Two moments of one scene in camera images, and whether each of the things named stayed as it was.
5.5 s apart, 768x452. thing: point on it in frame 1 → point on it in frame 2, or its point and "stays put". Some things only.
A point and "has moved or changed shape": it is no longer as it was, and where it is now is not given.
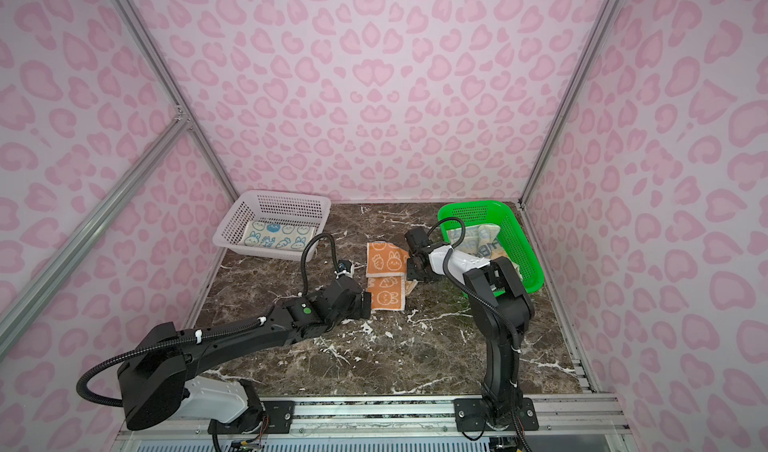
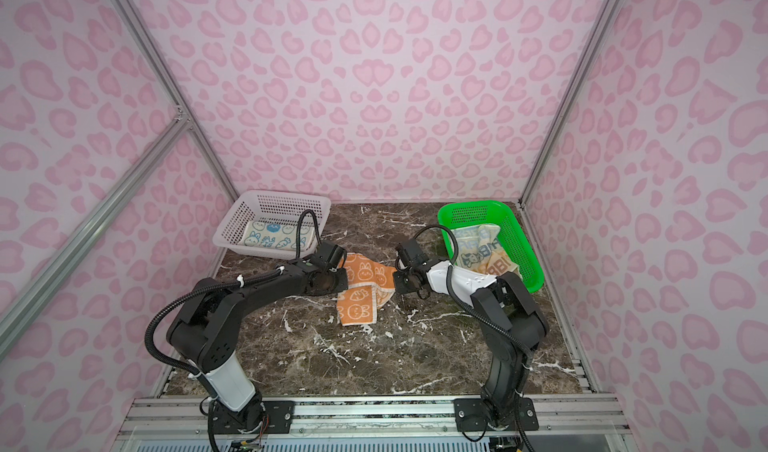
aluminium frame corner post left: x=145 y=41 stays put
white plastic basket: x=274 y=225 stays put
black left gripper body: x=357 y=311 → x=338 y=281
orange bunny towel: x=386 y=272 has moved or changed shape
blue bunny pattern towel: x=279 y=235 stays put
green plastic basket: x=519 y=254 stays put
